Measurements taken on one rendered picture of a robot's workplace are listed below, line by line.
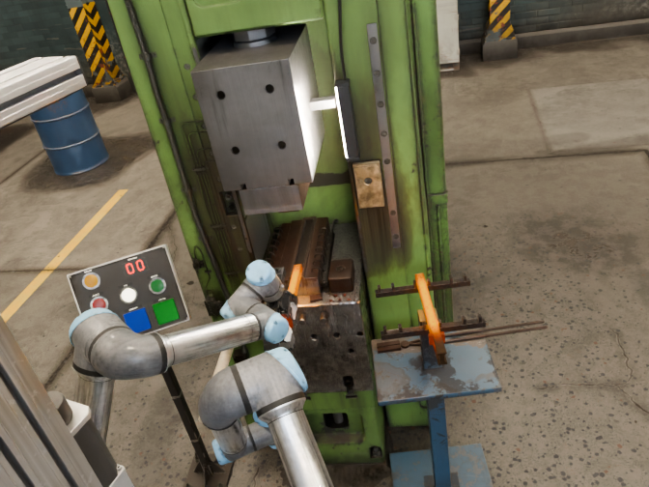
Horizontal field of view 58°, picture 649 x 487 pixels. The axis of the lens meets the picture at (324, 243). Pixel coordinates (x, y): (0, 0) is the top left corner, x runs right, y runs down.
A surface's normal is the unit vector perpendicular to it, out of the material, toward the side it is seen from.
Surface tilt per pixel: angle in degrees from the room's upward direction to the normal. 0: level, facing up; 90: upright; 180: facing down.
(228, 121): 90
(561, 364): 0
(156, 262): 60
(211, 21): 90
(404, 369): 0
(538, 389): 0
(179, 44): 90
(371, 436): 90
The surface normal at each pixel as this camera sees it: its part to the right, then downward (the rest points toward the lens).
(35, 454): 0.89, 0.11
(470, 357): -0.16, -0.83
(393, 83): -0.10, 0.55
